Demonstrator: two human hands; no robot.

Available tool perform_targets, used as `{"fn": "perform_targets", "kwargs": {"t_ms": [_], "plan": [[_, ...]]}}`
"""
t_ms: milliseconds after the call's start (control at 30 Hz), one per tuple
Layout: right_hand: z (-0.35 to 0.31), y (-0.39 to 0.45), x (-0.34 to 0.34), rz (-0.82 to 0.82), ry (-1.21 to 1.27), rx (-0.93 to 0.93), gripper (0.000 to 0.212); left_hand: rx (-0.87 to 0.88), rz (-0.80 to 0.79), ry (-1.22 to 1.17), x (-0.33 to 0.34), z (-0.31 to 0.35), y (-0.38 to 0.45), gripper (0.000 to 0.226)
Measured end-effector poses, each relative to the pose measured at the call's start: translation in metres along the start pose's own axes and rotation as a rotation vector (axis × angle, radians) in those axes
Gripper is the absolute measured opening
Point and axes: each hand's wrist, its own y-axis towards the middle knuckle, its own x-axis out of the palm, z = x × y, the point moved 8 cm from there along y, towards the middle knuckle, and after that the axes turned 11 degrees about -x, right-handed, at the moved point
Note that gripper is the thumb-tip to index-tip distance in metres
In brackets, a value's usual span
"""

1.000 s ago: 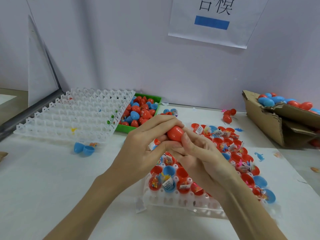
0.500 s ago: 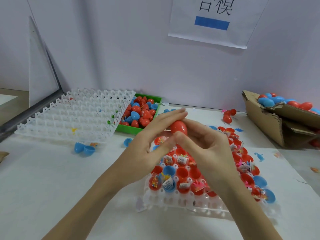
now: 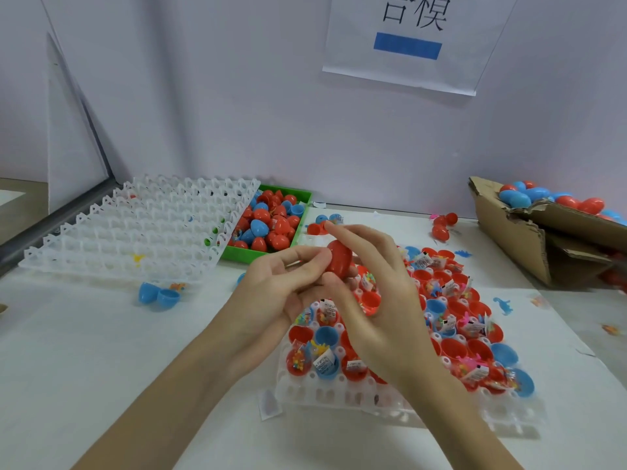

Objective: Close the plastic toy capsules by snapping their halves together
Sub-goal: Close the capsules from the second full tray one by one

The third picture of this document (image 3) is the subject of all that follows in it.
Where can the person's right forearm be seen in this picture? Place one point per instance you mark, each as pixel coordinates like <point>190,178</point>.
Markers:
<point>460,426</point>

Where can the small blue toy piece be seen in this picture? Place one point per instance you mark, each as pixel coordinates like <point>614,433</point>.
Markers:
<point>504,305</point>

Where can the green plastic tray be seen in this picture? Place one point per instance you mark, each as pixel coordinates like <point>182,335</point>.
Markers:
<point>302,193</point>

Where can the clear triangular panel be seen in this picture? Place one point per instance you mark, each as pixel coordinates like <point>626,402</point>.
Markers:
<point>73,132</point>

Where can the person's left hand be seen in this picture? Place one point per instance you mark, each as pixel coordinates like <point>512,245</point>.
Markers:
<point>260,303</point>

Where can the small orange toy piece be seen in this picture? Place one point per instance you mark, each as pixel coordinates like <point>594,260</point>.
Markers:
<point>610,329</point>
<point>177,286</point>

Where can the person's right hand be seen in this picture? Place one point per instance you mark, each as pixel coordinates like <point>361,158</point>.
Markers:
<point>392,323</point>

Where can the small white paper slip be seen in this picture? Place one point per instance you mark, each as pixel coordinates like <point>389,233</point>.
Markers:
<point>270,403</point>

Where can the person's left forearm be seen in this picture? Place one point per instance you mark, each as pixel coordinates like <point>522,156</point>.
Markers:
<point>147,411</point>

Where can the small capsule cluster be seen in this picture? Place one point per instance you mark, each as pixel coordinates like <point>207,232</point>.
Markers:
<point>323,222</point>

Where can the blue egg shell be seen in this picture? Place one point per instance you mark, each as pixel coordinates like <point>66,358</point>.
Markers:
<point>158,294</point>

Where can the clear plastic egg tray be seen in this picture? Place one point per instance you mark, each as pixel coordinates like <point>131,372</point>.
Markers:
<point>323,396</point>
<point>132,225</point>

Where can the grey metal rail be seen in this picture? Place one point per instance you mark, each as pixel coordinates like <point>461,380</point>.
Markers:
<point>49,230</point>

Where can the white paper sign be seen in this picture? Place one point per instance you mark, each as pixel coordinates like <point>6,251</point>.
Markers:
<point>480,44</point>

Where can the cardboard box of capsules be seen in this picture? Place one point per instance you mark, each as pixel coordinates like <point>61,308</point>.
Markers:
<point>509,232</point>

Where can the pile of finished eggs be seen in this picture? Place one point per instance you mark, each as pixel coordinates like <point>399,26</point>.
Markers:
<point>558,197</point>

